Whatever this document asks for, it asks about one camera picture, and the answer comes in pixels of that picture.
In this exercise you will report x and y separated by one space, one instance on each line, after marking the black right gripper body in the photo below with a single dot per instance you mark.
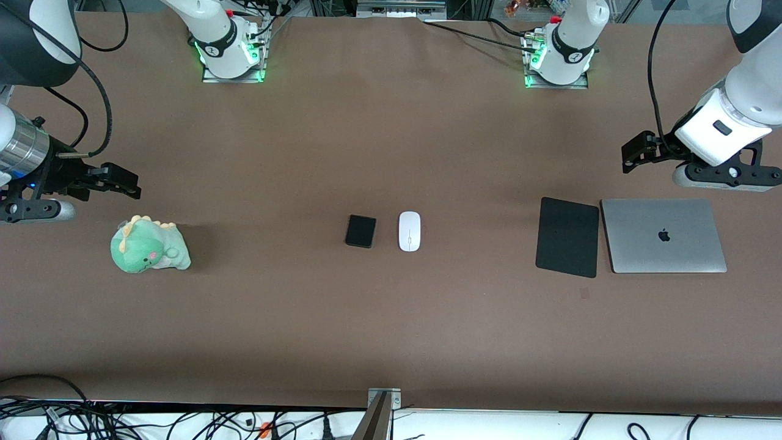
63 171

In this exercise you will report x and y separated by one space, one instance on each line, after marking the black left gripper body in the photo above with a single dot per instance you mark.
665 150

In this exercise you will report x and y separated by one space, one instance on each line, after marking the small black square box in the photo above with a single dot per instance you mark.
360 231

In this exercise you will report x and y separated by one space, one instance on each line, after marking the white computer mouse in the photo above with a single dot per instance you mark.
409 231

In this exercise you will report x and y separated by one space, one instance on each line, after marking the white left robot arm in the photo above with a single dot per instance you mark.
571 36

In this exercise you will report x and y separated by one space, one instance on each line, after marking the black mouse pad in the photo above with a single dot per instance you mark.
567 237

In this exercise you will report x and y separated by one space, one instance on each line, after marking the green plush dinosaur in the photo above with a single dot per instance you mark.
146 247

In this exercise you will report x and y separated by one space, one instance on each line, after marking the silver laptop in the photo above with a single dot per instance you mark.
663 235

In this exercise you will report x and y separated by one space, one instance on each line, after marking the aluminium support beam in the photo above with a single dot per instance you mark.
374 421

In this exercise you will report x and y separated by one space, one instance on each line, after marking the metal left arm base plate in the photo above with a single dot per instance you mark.
553 85

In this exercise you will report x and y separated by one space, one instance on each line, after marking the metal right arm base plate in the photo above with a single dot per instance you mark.
235 76

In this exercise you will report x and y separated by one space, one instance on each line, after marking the aluminium frame with sockets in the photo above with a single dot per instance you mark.
400 7

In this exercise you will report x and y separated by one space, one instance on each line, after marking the metal table edge bracket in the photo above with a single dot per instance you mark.
394 397

